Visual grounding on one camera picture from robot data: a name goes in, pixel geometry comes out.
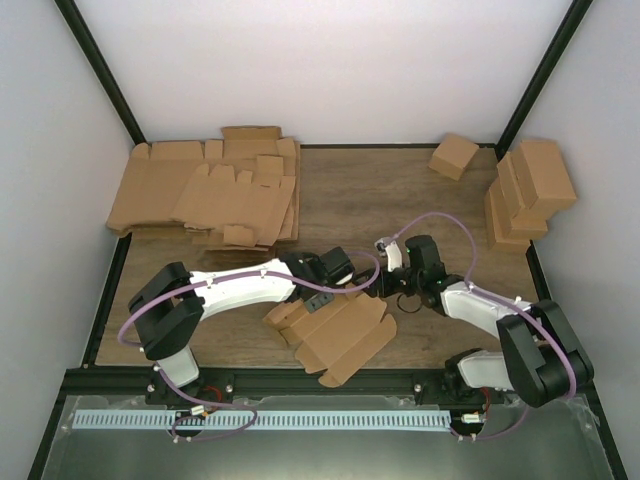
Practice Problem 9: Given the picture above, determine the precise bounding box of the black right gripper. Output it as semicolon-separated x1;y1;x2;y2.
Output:
352;265;423;298

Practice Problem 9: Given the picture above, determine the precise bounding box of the brown cardboard box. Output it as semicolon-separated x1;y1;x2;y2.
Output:
263;291;397;388

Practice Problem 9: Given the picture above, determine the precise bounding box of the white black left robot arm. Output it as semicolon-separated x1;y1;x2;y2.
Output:
128;247;355;404

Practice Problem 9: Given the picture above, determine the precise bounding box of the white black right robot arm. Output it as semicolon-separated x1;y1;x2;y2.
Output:
372;235;594;408

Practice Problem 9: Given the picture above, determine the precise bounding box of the lower folded brown box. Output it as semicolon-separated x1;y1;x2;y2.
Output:
484;187;530;254

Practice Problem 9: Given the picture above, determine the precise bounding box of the folded brown box tilted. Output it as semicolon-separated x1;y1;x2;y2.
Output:
428;133;479;181

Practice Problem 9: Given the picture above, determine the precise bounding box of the top folded brown box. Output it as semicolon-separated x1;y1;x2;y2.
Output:
512;140;577;219

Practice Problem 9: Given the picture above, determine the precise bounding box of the stack of flat cardboard blanks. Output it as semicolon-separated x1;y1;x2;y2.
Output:
106;126;301;251

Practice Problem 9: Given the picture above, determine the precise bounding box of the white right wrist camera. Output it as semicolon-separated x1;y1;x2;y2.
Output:
374;237;403;272

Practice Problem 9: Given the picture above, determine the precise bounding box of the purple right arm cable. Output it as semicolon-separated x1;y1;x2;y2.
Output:
392;212;579;399

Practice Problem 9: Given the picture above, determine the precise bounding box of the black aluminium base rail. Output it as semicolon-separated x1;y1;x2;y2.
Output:
144;367;451;401

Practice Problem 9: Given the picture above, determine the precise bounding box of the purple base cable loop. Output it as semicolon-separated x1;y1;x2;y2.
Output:
169;390;259;445

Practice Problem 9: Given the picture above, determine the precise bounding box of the light blue slotted cable duct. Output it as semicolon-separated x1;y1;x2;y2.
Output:
71;409;451;432

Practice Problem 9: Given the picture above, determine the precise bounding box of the black left frame post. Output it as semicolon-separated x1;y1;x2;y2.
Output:
54;0;147;145

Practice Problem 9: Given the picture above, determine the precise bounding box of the black frame post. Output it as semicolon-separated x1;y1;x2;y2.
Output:
54;0;147;145
494;0;593;161

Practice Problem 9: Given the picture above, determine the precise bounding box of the black right frame post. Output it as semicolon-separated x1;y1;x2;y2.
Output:
494;0;593;161

